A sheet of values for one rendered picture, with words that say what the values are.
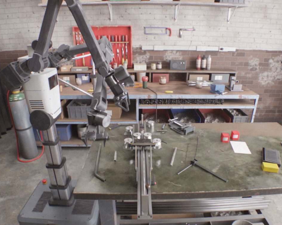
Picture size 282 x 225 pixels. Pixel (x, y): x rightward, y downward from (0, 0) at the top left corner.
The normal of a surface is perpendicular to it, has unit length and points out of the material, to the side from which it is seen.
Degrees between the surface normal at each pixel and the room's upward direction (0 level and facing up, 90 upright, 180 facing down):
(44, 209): 0
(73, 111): 90
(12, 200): 0
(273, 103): 90
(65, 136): 90
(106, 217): 90
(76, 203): 0
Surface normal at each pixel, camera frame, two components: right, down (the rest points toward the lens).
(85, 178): 0.00, -0.92
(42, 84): 0.54, 0.32
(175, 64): 0.01, 0.38
